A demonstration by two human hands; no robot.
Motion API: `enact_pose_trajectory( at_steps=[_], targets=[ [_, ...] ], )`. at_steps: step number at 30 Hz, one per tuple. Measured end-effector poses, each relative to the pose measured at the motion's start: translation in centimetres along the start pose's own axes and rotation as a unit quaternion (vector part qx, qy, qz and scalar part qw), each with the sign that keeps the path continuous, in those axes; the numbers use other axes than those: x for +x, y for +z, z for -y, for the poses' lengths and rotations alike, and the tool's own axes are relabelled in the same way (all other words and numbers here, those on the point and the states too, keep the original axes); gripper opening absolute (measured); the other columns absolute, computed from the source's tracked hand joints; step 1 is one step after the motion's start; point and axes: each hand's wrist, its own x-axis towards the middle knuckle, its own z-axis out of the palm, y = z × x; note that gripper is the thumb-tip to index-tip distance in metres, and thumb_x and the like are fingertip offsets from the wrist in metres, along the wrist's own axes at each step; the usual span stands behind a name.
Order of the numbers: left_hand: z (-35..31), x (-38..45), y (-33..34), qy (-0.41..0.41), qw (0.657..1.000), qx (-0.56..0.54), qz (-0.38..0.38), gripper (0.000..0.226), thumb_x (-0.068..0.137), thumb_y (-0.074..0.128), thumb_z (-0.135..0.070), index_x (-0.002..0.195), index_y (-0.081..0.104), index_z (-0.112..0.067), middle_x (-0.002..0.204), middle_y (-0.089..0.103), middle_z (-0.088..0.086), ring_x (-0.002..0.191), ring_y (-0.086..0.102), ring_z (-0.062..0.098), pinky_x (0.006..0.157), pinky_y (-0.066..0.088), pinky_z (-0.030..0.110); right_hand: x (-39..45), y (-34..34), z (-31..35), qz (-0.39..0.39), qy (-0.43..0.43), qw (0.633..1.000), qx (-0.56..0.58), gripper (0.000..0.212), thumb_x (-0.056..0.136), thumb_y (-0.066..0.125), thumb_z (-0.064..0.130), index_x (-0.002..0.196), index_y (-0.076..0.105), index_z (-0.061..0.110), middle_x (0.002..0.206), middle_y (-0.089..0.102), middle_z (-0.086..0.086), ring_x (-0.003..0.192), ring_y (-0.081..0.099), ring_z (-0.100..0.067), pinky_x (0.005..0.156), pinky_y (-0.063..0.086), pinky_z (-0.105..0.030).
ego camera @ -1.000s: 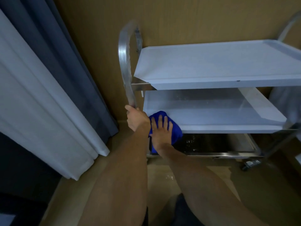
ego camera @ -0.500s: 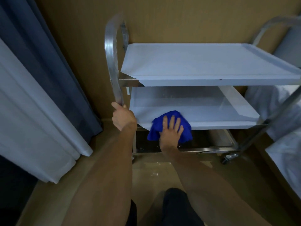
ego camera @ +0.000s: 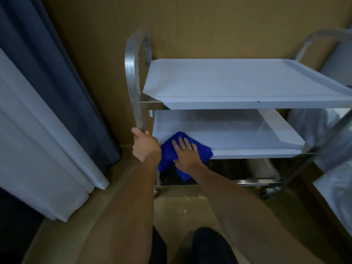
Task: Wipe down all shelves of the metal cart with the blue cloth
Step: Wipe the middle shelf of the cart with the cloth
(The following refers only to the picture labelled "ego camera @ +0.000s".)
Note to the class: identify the dark blue curtain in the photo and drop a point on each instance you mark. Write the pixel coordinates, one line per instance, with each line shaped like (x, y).
(68, 93)

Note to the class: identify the stainless steel shelf cart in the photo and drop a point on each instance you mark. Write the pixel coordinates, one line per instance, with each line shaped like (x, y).
(233, 79)

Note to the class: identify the person's right forearm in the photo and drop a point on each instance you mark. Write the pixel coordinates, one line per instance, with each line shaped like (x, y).
(242, 217)

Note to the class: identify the person's left forearm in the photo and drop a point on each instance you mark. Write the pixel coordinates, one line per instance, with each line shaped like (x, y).
(129, 211)

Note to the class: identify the person's left hand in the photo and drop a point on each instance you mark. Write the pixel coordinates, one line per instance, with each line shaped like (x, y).
(145, 148)

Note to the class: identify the person's left fingers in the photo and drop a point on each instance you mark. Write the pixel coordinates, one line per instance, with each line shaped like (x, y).
(139, 132)

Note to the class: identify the person's right middle finger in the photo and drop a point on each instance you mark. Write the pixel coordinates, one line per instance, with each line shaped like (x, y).
(182, 143)

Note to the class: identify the white bed sheet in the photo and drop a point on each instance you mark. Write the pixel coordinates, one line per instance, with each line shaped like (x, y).
(335, 195)

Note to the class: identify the person's right little finger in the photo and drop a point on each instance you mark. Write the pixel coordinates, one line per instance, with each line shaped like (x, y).
(195, 148)

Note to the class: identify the blue microfibre cloth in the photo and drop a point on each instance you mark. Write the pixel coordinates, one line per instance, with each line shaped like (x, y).
(168, 153)

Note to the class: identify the person's right hand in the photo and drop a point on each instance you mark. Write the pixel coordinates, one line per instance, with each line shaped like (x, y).
(187, 159)

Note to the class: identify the white curtain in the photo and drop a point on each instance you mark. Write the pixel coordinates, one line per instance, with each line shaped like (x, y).
(41, 148)

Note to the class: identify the person's dark trousers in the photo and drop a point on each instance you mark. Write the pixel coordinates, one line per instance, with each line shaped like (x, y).
(211, 247)

